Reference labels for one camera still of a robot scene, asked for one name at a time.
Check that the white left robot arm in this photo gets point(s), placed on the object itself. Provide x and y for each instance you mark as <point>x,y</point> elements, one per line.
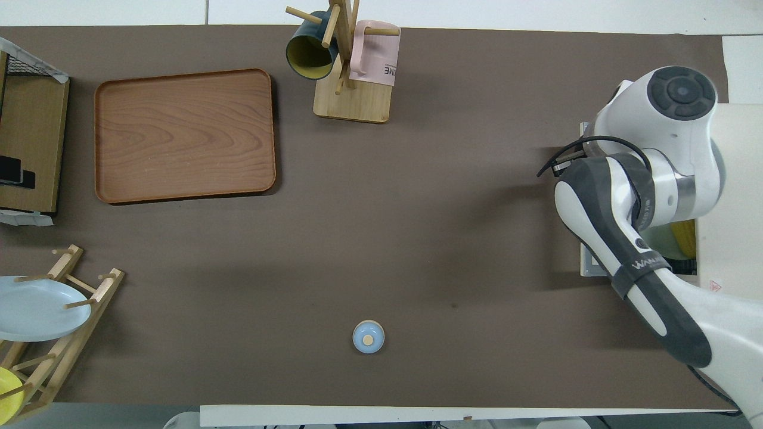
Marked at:
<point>179,422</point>

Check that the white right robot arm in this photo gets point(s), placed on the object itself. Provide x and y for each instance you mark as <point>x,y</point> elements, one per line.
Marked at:
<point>673,143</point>

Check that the cream toaster oven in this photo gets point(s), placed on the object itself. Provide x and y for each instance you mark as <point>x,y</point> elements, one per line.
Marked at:
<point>739,179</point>

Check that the brown table mat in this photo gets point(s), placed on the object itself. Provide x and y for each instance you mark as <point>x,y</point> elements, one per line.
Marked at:
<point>417,238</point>

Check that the wooden mug tree stand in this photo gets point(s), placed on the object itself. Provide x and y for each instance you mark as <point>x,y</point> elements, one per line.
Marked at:
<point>357,104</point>

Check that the small blue lidded jar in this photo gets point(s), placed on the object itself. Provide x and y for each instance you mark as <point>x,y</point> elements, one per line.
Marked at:
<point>368,337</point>

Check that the pink mug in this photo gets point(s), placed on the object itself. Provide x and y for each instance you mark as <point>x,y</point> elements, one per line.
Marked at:
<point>375,59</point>

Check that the dark blue mug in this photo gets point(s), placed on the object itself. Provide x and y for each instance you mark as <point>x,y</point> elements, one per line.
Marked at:
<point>307,56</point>

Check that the brown wooden tray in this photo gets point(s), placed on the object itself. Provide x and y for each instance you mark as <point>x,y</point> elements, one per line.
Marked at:
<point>185,137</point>

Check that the red warning sticker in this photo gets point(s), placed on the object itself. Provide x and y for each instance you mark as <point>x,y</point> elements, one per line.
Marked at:
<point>715,286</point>

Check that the wooden dish rack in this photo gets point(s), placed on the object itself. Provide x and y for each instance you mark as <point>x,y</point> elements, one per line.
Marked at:
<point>59,351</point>

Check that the wooden storage shelf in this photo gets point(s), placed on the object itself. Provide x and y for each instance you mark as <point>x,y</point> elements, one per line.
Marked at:
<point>33,137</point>

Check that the white patterned cloth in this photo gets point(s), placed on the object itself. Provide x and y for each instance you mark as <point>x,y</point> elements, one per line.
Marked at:
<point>24,218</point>

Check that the light blue plate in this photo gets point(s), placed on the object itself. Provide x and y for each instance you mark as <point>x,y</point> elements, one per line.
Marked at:
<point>36,310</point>

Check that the black rectangular device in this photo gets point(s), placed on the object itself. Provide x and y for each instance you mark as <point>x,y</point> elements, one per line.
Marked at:
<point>12,173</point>

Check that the yellow plate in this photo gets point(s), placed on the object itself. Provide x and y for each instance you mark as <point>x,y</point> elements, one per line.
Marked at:
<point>7,393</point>

